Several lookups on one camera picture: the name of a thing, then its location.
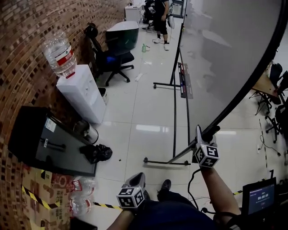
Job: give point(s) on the black metal cabinet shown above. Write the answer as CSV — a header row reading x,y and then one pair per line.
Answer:
x,y
56,146

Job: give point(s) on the person's dark trousers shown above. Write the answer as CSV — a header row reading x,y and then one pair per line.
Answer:
x,y
171,213

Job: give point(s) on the white desk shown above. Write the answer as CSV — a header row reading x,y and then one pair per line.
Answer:
x,y
132,12

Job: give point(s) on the black backpack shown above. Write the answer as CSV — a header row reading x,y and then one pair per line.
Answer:
x,y
276,70

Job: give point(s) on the black plastic bag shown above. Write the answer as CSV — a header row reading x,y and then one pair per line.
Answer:
x,y
97,152

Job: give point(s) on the empty clear water bottle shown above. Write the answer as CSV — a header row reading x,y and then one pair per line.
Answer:
x,y
86,185
81,205

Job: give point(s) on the large whiteboard with black frame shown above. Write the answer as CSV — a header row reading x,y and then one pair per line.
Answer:
x,y
227,45

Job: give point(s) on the grey marker tray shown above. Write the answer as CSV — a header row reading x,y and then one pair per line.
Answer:
x,y
185,83

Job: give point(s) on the dark bin with white lid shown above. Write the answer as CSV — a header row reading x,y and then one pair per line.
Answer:
x,y
122,36

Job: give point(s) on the black metal whiteboard stand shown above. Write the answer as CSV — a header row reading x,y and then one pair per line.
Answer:
x,y
174,123

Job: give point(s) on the person's right forearm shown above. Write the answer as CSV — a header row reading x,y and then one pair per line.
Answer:
x,y
217,191

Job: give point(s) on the person's dark right shoe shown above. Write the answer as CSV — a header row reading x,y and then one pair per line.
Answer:
x,y
165,186

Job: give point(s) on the black monitor screen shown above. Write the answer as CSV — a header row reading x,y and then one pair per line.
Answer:
x,y
261,197

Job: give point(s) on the white power strip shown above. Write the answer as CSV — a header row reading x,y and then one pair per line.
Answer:
x,y
138,76

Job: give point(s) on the person's left forearm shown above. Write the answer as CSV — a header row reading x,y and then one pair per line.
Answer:
x,y
122,219

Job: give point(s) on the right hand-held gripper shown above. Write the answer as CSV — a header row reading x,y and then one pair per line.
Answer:
x,y
205,155

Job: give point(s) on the white water dispenser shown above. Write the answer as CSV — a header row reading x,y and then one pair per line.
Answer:
x,y
83,94

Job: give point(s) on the brown cardboard box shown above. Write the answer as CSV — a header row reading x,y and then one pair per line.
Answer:
x,y
56,202

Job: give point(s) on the wooden table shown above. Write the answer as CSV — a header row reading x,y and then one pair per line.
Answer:
x,y
264,84

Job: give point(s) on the large clear water bottle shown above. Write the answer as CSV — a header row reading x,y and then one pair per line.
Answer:
x,y
59,54

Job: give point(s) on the black swivel chair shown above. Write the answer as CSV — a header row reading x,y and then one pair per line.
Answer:
x,y
277,121

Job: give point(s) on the black office chair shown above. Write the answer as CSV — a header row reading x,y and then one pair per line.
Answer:
x,y
112,60

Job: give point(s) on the shiny metal waste bin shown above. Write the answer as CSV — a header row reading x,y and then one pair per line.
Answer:
x,y
86,131

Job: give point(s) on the green plastic bottle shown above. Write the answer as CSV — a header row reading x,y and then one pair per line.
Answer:
x,y
144,48

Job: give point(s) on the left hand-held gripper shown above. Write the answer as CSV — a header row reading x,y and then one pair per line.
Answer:
x,y
131,197

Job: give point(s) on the yellow black hazard tape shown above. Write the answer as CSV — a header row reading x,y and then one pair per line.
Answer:
x,y
38,198

